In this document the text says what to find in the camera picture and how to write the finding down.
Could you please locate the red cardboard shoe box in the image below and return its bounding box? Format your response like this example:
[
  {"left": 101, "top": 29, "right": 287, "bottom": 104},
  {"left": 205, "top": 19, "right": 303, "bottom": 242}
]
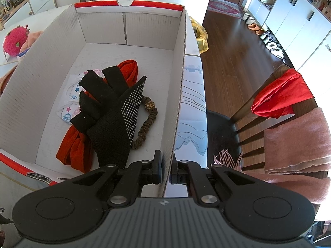
[{"left": 0, "top": 0, "right": 187, "bottom": 197}]

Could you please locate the brown beaded hair tie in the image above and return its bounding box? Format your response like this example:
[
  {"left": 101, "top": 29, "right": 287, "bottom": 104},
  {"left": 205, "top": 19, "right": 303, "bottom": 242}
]
[{"left": 131, "top": 96, "right": 159, "bottom": 150}]

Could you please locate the black studded glove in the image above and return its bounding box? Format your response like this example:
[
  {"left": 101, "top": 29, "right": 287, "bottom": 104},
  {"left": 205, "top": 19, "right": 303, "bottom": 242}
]
[{"left": 86, "top": 67, "right": 148, "bottom": 169}]

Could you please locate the black knit glove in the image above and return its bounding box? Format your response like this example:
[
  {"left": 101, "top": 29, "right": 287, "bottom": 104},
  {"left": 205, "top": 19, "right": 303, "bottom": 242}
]
[{"left": 70, "top": 70, "right": 114, "bottom": 133}]

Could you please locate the yellow plastic bag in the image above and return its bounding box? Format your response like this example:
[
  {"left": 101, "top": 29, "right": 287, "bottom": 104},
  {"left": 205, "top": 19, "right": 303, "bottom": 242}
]
[{"left": 190, "top": 15, "right": 209, "bottom": 55}]

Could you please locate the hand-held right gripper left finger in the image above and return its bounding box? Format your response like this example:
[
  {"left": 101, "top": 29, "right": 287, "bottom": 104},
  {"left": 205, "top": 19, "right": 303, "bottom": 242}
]
[{"left": 70, "top": 150, "right": 163, "bottom": 207}]

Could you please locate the white wall cabinet unit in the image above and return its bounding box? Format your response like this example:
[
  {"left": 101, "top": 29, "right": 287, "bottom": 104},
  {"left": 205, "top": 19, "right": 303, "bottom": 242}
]
[{"left": 243, "top": 0, "right": 331, "bottom": 70}]

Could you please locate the dark wooden chair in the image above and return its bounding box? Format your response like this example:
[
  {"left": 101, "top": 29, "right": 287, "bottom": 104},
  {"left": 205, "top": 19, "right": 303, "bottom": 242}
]
[{"left": 207, "top": 64, "right": 331, "bottom": 220}]

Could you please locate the red headband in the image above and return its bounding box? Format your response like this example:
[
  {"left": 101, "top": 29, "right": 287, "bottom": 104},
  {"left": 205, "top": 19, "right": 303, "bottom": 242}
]
[{"left": 55, "top": 59, "right": 140, "bottom": 174}]

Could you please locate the patterned red rug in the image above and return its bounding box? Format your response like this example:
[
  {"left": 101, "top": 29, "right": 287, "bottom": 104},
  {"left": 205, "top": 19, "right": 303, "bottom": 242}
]
[{"left": 207, "top": 0, "right": 245, "bottom": 20}]

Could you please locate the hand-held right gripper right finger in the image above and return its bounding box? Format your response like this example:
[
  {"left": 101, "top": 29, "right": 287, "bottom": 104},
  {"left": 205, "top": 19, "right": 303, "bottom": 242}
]
[{"left": 170, "top": 160, "right": 261, "bottom": 207}]

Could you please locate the row of shoes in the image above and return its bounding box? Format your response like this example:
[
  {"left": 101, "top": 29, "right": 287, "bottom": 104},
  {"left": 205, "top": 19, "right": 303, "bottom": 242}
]
[{"left": 242, "top": 13, "right": 285, "bottom": 60}]

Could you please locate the black seat cushion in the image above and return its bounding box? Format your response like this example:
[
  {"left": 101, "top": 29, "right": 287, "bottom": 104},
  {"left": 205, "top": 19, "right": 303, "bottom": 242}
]
[{"left": 207, "top": 110, "right": 243, "bottom": 172}]

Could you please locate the pink fringed scarf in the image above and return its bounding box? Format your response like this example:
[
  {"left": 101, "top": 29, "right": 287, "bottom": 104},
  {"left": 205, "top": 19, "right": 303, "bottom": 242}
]
[{"left": 212, "top": 107, "right": 331, "bottom": 204}]

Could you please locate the pink dragon fruit plush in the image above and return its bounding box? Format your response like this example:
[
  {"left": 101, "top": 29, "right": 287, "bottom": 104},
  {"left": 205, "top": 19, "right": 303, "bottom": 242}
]
[{"left": 2, "top": 24, "right": 31, "bottom": 57}]

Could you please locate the red cloth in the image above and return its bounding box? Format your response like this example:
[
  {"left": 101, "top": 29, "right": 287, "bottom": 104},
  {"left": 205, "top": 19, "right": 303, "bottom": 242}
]
[{"left": 250, "top": 68, "right": 314, "bottom": 118}]

